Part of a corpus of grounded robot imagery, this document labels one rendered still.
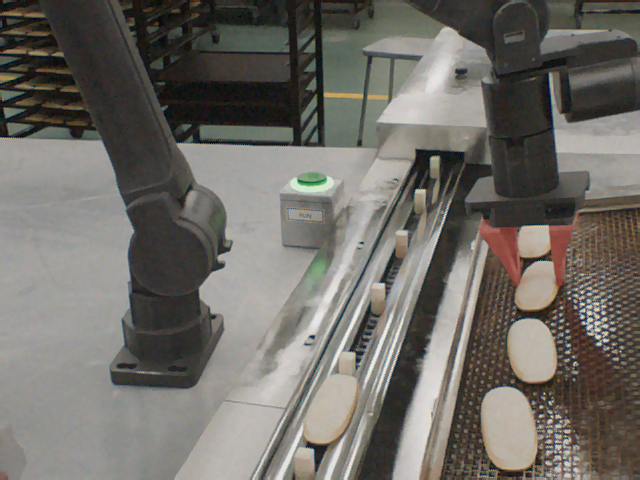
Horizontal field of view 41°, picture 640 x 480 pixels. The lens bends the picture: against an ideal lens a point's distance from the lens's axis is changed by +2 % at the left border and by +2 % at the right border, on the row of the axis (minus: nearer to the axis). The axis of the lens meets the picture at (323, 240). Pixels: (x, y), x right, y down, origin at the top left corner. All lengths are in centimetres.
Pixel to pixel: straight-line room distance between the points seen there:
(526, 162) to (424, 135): 52
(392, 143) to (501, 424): 72
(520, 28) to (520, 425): 31
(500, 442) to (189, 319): 36
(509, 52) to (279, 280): 43
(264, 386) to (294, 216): 38
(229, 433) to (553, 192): 35
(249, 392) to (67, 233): 53
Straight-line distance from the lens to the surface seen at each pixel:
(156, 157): 78
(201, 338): 86
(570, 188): 79
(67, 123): 393
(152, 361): 86
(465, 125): 127
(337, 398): 74
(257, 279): 103
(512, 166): 77
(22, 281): 110
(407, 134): 128
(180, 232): 78
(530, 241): 92
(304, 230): 109
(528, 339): 74
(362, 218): 108
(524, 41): 73
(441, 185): 123
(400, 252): 103
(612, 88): 77
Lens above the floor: 129
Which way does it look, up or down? 24 degrees down
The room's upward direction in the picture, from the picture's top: 2 degrees counter-clockwise
